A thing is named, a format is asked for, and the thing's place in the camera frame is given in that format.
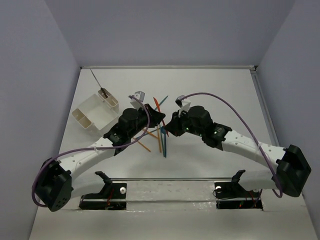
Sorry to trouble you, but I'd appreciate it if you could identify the orange plastic spoon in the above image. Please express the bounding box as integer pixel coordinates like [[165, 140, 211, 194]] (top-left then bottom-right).
[[143, 128, 159, 139]]

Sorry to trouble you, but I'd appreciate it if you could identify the blue plastic spoon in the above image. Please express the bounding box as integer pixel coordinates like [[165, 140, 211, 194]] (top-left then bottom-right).
[[162, 129, 167, 158]]

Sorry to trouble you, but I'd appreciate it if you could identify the orange plastic knife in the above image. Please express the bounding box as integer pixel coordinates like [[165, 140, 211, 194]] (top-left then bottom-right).
[[153, 97, 169, 136]]

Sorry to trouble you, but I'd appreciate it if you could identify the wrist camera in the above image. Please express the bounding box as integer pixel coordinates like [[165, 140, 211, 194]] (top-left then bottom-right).
[[175, 95, 191, 118], [128, 91, 145, 106]]

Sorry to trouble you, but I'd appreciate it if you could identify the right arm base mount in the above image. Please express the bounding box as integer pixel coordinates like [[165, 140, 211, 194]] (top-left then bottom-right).
[[212, 170, 263, 210]]

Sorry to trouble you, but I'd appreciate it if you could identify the orange chopstick left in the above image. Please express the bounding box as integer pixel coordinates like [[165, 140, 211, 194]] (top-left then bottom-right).
[[133, 137, 151, 153]]

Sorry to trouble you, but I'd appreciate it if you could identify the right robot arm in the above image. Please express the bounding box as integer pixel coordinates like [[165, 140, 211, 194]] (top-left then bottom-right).
[[165, 106, 311, 198]]

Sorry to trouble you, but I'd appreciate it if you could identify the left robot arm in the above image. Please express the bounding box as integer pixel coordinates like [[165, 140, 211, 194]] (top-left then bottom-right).
[[31, 104, 166, 212]]

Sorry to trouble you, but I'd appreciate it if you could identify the orange chopstick middle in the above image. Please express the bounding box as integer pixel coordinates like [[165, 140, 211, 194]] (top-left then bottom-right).
[[156, 125, 163, 153]]

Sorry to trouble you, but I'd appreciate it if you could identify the orange chopstick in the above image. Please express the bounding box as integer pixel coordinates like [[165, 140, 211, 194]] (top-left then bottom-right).
[[156, 125, 163, 153], [133, 137, 151, 153]]

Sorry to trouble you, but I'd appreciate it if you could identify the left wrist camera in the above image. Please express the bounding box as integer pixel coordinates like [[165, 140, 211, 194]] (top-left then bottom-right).
[[128, 91, 145, 106]]

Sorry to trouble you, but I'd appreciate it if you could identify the white utensil caddy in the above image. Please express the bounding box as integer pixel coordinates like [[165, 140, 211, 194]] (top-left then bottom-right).
[[71, 88, 119, 137]]

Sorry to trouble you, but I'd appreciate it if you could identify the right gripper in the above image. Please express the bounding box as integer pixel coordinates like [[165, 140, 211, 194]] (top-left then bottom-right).
[[164, 109, 204, 137]]

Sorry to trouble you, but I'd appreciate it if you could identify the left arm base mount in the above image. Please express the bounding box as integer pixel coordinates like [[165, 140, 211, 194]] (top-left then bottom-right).
[[78, 171, 127, 211]]

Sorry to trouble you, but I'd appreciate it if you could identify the teal chopstick crossing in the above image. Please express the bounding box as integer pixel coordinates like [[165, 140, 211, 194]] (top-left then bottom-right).
[[133, 129, 160, 139]]

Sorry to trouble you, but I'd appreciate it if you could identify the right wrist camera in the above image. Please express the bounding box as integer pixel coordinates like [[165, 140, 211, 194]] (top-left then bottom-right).
[[175, 95, 191, 118]]

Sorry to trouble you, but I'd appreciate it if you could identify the teal fork upper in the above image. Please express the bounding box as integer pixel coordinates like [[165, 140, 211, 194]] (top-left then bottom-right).
[[154, 95, 169, 110]]

